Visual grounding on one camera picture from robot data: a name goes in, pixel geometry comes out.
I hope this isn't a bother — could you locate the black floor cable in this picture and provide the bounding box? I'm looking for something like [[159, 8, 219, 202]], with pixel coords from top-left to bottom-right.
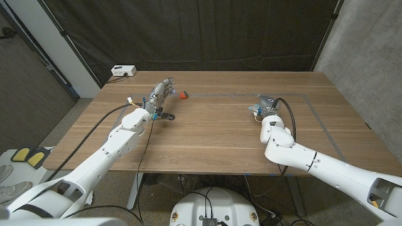
[[64, 205, 144, 225]]

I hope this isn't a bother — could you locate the black backdrop stand pole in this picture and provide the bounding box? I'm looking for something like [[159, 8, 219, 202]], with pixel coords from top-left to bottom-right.
[[310, 0, 345, 72], [37, 0, 103, 89]]

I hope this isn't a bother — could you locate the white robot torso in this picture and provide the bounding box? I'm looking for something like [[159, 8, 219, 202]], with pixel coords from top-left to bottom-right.
[[169, 187, 261, 226]]

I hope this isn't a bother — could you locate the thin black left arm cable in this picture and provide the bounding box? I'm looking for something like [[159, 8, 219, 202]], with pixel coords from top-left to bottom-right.
[[136, 120, 155, 225]]

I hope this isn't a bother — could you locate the white power box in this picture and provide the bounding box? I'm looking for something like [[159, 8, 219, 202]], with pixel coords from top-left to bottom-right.
[[111, 65, 138, 77]]

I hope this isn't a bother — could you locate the white floor platform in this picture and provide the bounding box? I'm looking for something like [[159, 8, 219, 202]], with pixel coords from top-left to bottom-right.
[[0, 146, 56, 210]]

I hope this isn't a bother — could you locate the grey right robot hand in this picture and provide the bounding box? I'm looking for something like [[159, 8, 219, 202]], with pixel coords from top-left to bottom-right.
[[253, 94, 281, 118]]

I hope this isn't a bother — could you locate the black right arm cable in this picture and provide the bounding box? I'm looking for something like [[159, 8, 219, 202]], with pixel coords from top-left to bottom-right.
[[251, 97, 298, 198]]

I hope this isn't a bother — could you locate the yellow foot pedal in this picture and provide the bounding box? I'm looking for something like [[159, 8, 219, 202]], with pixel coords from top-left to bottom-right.
[[26, 149, 51, 170], [11, 146, 32, 163]]

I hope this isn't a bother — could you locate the black door handle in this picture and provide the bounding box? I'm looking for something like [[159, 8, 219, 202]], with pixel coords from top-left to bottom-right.
[[0, 27, 18, 40]]

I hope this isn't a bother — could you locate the grey table leg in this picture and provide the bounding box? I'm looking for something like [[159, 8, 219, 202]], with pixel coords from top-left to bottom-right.
[[287, 176, 306, 217], [126, 172, 144, 211]]

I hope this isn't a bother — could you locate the black power box cable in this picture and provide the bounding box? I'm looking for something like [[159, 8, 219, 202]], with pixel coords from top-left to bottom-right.
[[106, 73, 129, 84]]

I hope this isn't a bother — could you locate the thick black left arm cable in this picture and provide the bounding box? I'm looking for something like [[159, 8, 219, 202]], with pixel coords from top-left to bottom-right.
[[46, 103, 144, 182]]

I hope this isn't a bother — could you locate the white sneaker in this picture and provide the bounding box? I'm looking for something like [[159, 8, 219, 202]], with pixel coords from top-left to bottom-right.
[[0, 181, 33, 207], [0, 164, 14, 184]]

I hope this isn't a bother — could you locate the black backdrop cloth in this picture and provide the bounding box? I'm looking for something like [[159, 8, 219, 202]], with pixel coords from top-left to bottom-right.
[[42, 0, 342, 87]]

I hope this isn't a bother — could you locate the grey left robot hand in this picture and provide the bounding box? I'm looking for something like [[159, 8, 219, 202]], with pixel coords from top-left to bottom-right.
[[144, 77, 176, 114]]

